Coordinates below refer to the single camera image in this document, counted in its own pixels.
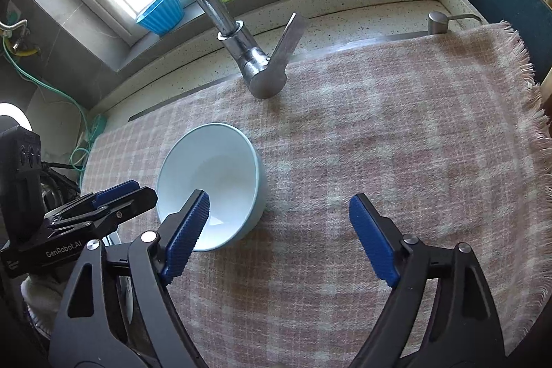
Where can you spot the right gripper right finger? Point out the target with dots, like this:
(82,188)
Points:
(379,237)

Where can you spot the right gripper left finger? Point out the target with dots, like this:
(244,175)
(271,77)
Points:
(179,233)

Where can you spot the light blue bowl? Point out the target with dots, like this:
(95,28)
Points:
(219,159)

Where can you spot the chrome kitchen faucet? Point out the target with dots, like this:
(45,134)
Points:
(264,75)

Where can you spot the left gloved hand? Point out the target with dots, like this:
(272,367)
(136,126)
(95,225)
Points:
(43,296)

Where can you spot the pink checked cloth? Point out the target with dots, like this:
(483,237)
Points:
(445,135)

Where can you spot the blue silicone cup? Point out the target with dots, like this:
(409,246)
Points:
(161,16)

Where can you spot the sink soap dispenser pump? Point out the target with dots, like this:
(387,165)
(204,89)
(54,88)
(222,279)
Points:
(438,22)

